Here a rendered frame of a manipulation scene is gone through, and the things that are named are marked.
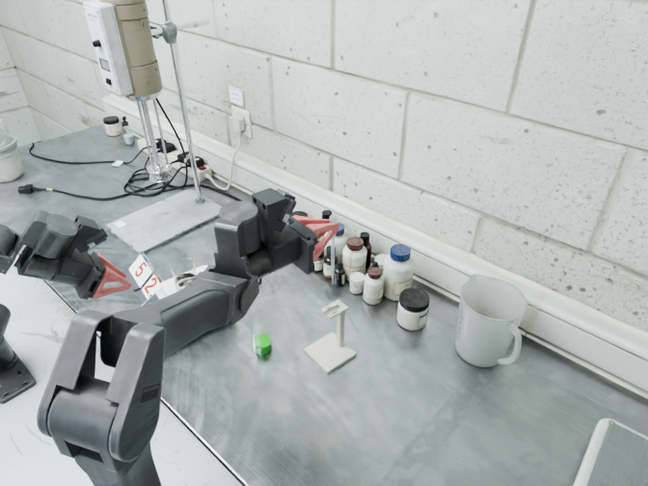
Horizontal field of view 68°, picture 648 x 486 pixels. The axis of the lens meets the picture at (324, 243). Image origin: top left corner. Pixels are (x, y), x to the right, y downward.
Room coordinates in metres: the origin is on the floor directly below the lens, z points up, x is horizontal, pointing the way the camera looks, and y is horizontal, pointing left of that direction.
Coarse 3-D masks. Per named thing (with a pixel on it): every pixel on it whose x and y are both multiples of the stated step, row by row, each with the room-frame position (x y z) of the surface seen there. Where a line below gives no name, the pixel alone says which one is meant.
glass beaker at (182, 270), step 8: (168, 264) 0.80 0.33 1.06; (176, 264) 0.82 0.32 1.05; (184, 264) 0.82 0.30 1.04; (192, 264) 0.82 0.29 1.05; (176, 272) 0.78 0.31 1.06; (184, 272) 0.78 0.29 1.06; (192, 272) 0.79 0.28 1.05; (176, 280) 0.78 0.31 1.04; (184, 280) 0.78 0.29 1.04; (176, 288) 0.78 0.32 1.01
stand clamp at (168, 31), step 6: (168, 24) 1.30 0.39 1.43; (174, 24) 1.31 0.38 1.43; (180, 24) 1.33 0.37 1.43; (186, 24) 1.34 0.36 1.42; (192, 24) 1.35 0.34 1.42; (198, 24) 1.36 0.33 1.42; (204, 24) 1.38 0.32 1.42; (150, 30) 1.27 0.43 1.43; (156, 30) 1.28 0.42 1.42; (162, 30) 1.29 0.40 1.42; (168, 30) 1.29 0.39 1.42; (174, 30) 1.30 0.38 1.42; (156, 36) 1.34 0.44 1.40; (162, 36) 1.30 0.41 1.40; (168, 36) 1.29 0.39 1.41; (174, 36) 1.30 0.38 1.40; (168, 42) 1.29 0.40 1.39; (174, 42) 1.30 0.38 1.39
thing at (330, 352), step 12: (324, 312) 0.69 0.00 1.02; (336, 312) 0.69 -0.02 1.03; (336, 336) 0.74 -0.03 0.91; (312, 348) 0.70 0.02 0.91; (324, 348) 0.70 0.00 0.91; (336, 348) 0.70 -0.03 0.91; (348, 348) 0.70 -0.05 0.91; (324, 360) 0.67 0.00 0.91; (336, 360) 0.67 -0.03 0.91; (348, 360) 0.68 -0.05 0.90
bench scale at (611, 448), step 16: (608, 432) 0.48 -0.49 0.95; (624, 432) 0.48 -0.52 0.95; (592, 448) 0.46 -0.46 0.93; (608, 448) 0.45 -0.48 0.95; (624, 448) 0.45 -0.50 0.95; (640, 448) 0.45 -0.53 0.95; (592, 464) 0.43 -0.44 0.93; (608, 464) 0.42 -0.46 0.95; (624, 464) 0.42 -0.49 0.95; (640, 464) 0.42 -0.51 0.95; (576, 480) 0.40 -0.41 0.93; (592, 480) 0.40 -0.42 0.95; (608, 480) 0.40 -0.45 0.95; (624, 480) 0.40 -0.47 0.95; (640, 480) 0.40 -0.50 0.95
